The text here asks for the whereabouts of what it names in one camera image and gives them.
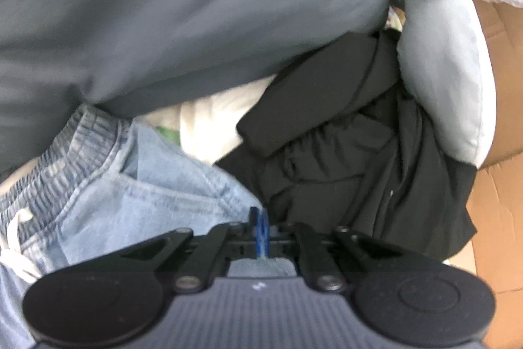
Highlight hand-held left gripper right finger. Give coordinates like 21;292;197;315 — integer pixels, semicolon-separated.
260;208;405;292

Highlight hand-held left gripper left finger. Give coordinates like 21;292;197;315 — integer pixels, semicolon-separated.
120;207;259;292

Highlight light blue denim pants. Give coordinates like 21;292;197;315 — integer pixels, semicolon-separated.
0;104;299;349

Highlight black garment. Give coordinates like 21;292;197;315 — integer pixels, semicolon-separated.
214;30;479;264

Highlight cream bear print blanket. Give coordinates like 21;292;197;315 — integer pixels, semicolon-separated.
139;81;278;166

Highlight dark grey garment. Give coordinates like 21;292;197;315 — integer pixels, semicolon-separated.
0;0;397;178

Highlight flattened cardboard box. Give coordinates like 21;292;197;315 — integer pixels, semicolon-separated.
445;0;523;349

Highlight light grey-green garment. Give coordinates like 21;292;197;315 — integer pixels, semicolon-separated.
390;0;497;170

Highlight floral printed cloth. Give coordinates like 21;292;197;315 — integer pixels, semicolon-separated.
384;3;407;33

